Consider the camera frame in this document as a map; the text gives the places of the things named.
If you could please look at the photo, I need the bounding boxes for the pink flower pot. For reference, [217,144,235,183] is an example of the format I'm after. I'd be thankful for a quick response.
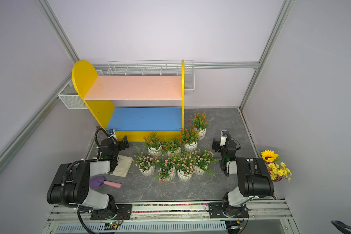
[133,144,158,176]
[174,152,196,182]
[154,155,176,183]
[191,149,218,176]

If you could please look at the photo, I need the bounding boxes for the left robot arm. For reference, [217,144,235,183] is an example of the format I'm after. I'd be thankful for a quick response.
[46,128,131,220]

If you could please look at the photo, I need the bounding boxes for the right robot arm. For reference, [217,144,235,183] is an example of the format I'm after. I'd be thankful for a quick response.
[212,136,274,217]

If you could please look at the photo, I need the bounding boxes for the yellow rack with shelves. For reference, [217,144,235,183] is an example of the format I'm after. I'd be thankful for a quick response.
[72,60,185,142]

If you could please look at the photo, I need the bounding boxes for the beige gardening glove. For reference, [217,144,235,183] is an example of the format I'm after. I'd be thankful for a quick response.
[112,155,133,177]

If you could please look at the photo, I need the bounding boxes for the orange flower pot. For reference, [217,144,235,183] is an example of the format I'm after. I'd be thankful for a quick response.
[190,112,211,140]
[162,136,181,157]
[143,132,162,157]
[180,128,199,153]

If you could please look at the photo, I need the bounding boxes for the orange flower pot far right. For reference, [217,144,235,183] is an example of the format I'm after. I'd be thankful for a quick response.
[190,112,211,140]

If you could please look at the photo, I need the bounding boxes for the orange flower pot left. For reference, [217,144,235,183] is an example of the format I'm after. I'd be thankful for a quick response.
[143,132,162,157]

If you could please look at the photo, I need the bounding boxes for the orange flower pot middle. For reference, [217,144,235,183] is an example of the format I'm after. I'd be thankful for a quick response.
[162,136,181,157]

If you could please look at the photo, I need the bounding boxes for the sunflower bouquet in basket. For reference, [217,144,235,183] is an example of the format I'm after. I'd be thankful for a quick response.
[258,150,292,182]

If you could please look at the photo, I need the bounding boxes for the white mesh basket left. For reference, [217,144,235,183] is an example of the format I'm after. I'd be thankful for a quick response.
[58,76,88,110]

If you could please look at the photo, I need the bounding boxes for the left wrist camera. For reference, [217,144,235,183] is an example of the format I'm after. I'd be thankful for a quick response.
[106,129,117,140]

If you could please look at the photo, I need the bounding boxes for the purple trowel pink handle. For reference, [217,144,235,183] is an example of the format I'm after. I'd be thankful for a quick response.
[89,176,122,189]

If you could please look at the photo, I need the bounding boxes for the white wire basket rear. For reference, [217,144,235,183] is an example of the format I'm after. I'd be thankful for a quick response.
[106,60,195,91]

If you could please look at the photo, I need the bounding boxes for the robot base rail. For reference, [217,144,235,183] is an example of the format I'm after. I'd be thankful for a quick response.
[40,199,300,234]

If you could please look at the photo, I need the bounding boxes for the black cable bottom right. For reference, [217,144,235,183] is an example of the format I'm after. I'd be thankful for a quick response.
[331,220,351,234]

